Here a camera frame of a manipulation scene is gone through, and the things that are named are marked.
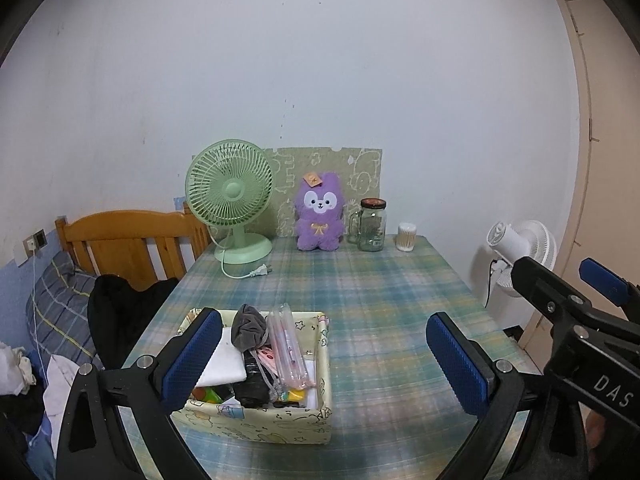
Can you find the cartoon tissue pack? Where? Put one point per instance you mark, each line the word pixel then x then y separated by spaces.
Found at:
pixel 290 397

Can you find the yellow cartoon storage box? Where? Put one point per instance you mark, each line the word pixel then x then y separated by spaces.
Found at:
pixel 311 425

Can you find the wooden bed headboard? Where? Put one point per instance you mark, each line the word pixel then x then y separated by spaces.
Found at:
pixel 117 242

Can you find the gray socks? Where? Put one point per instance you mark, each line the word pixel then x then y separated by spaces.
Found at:
pixel 249 330

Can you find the black umbrella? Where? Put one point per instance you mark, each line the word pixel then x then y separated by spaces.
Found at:
pixel 255 390

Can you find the clear plastic pencil pouch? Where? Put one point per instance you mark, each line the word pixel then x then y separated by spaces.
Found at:
pixel 291 366

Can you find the pink wet wipes pack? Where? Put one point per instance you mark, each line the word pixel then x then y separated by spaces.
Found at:
pixel 266 362

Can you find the blue plaid pillow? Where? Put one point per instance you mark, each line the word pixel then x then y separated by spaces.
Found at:
pixel 57 313

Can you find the glass mason jar mug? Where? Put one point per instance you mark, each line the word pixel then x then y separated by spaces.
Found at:
pixel 366 227

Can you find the black clothing on chair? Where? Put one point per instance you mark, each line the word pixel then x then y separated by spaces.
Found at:
pixel 118 315

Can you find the wall power outlet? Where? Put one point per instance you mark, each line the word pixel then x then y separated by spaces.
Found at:
pixel 35 242

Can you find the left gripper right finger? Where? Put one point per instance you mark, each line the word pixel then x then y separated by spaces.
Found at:
pixel 493 392

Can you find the green desk fan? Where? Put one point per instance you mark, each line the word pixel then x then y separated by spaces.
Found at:
pixel 228 186

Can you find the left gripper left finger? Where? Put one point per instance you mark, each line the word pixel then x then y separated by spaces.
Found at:
pixel 93 443

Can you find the white garment on bed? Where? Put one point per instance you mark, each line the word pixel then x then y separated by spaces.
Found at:
pixel 61 373

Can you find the purple plush bear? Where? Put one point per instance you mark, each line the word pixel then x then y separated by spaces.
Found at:
pixel 319 213

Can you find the white standing fan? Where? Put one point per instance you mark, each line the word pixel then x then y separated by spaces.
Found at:
pixel 513 241

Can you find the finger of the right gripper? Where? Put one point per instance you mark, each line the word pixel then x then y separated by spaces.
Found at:
pixel 560 304
pixel 618 291

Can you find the white crumpled cloth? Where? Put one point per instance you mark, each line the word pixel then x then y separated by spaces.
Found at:
pixel 16 375

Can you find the beige door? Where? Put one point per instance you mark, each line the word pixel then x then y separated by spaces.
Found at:
pixel 601 220

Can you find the cotton swab container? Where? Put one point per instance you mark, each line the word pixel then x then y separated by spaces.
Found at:
pixel 406 237

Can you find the white towel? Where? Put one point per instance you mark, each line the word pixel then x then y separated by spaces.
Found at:
pixel 225 366

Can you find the green tissue pack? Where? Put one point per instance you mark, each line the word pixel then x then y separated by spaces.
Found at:
pixel 213 395

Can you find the green patterned board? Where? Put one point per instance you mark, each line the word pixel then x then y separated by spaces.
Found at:
pixel 357 171

